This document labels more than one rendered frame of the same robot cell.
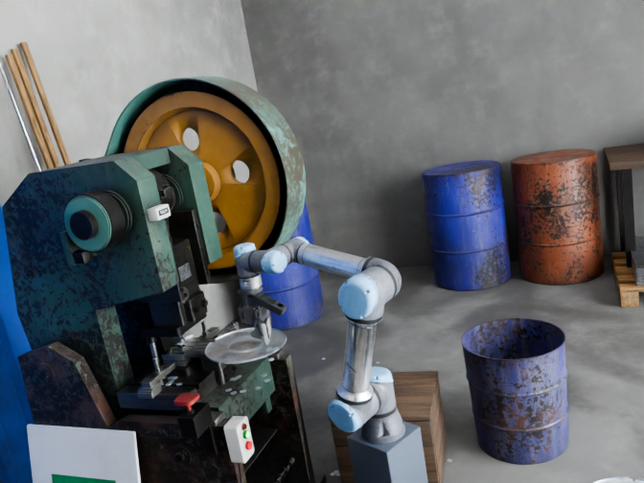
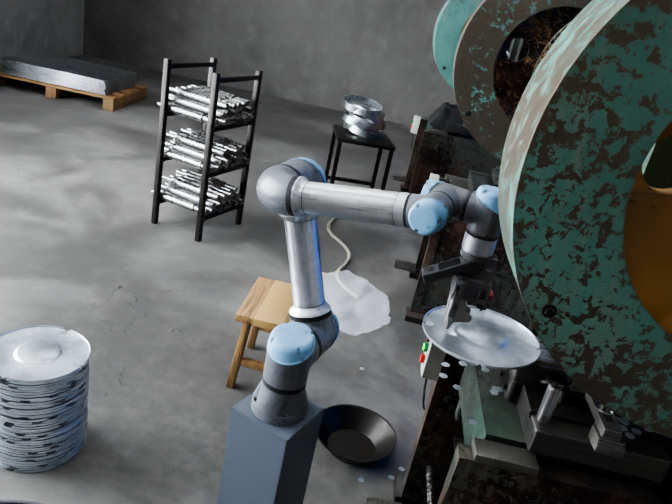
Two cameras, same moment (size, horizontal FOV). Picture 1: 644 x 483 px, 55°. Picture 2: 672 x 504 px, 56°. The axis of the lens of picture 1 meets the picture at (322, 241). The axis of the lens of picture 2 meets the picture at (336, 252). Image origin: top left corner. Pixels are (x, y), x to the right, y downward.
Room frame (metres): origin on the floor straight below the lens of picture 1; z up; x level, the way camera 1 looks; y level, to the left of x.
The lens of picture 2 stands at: (3.19, -0.53, 1.51)
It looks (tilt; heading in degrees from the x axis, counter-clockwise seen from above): 23 degrees down; 159
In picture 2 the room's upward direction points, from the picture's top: 12 degrees clockwise
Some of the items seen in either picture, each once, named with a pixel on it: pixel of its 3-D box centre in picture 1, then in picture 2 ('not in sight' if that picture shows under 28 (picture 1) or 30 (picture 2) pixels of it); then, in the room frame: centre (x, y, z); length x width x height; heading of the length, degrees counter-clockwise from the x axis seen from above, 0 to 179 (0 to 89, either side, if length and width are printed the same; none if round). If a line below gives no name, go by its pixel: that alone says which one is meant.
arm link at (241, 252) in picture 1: (246, 260); (487, 212); (2.03, 0.26, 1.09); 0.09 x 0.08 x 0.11; 49
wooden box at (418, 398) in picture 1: (391, 429); not in sight; (2.35, -0.15, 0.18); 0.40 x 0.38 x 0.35; 73
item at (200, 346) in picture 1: (225, 361); (511, 366); (2.10, 0.42, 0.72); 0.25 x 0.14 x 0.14; 67
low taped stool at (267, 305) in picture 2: not in sight; (271, 337); (1.12, 0.08, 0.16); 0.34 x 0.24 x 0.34; 155
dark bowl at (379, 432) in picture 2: not in sight; (353, 438); (1.58, 0.31, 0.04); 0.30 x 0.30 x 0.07
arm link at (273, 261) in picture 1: (271, 260); (444, 201); (1.98, 0.18, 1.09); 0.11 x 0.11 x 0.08; 49
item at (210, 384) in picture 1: (188, 371); (575, 396); (2.17, 0.58, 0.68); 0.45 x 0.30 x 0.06; 157
